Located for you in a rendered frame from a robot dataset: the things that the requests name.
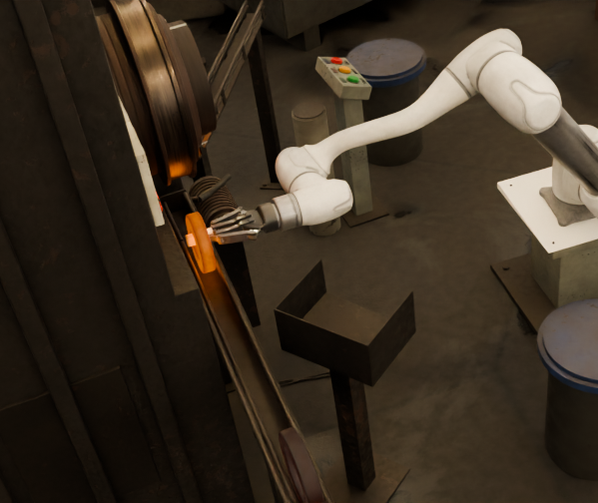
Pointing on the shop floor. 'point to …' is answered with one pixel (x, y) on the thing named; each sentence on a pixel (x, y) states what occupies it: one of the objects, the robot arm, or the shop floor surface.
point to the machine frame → (75, 286)
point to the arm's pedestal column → (563, 279)
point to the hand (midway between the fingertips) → (200, 237)
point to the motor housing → (241, 278)
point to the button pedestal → (358, 179)
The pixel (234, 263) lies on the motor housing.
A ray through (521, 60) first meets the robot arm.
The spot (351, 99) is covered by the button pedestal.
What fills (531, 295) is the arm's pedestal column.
